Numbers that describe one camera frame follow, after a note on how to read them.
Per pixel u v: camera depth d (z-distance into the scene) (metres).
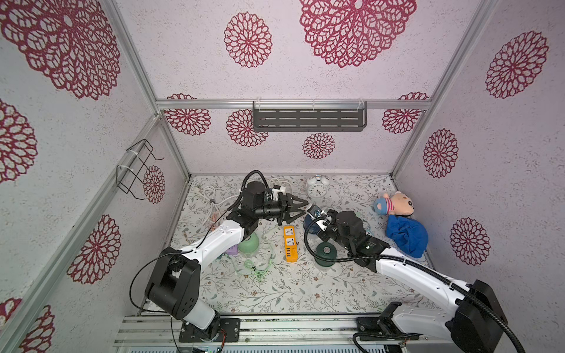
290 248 0.91
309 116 0.97
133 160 0.77
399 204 1.00
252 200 0.61
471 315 0.39
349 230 0.58
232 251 0.90
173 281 0.45
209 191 1.13
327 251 0.81
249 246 0.84
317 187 1.06
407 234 0.92
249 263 0.90
